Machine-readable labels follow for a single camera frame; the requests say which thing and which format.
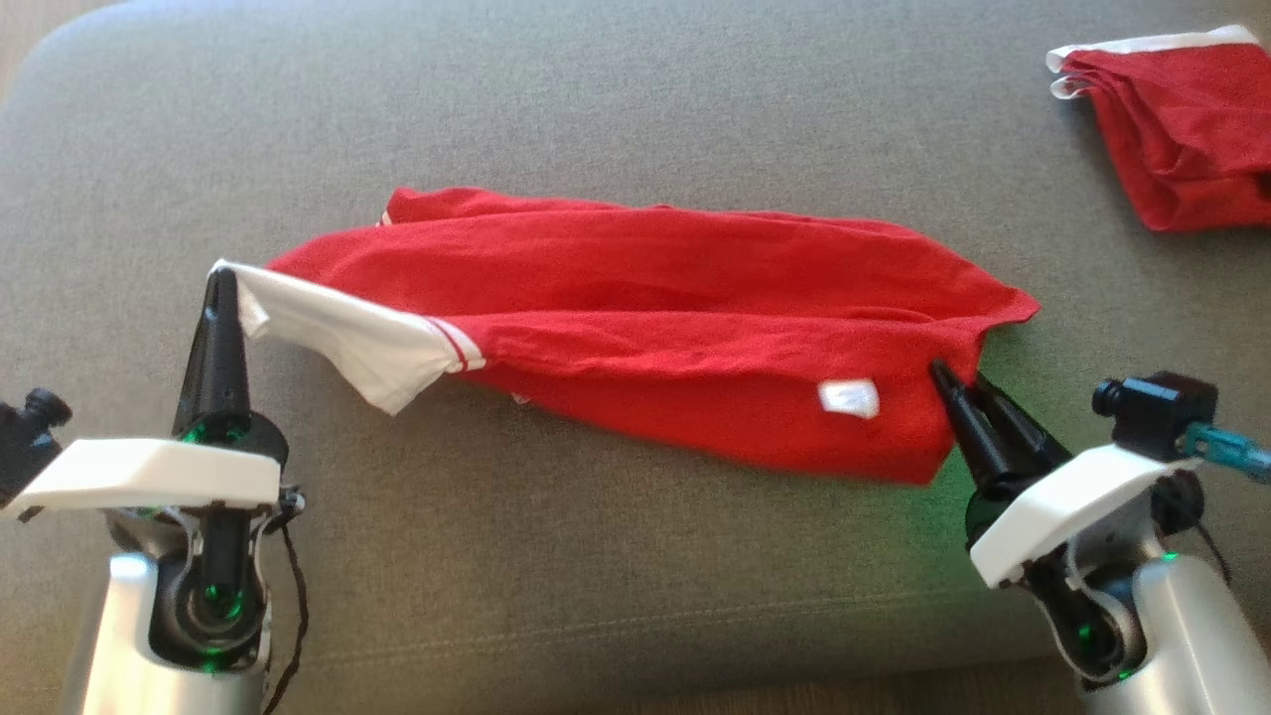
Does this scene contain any red jersey with white sleeve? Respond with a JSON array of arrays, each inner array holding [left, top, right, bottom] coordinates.
[[213, 187, 1042, 488]]

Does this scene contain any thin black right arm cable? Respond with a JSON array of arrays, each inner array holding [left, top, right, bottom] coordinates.
[[1192, 518, 1235, 589]]

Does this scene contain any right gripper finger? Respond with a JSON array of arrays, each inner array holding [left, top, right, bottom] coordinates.
[[978, 372, 1073, 473], [928, 359, 1014, 488]]

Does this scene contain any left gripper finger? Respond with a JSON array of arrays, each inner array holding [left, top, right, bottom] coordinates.
[[174, 268, 223, 433], [216, 270, 251, 428]]

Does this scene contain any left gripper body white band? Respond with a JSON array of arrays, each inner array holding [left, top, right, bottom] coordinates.
[[0, 412, 289, 519]]

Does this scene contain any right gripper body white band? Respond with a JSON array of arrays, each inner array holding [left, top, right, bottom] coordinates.
[[965, 444, 1202, 589]]

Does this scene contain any red garment with white trim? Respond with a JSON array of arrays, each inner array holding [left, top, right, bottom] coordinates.
[[1046, 25, 1271, 232]]

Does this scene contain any grey sofa seat cushion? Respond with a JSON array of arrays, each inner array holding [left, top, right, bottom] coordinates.
[[0, 0, 1271, 715]]

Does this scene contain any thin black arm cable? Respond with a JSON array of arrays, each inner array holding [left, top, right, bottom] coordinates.
[[260, 487, 311, 715], [1192, 518, 1235, 589]]

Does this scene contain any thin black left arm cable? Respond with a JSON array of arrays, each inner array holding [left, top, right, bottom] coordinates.
[[260, 487, 311, 715]]

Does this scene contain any right camera cable teal plug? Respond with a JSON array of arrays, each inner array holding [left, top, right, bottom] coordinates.
[[1182, 422, 1271, 488]]

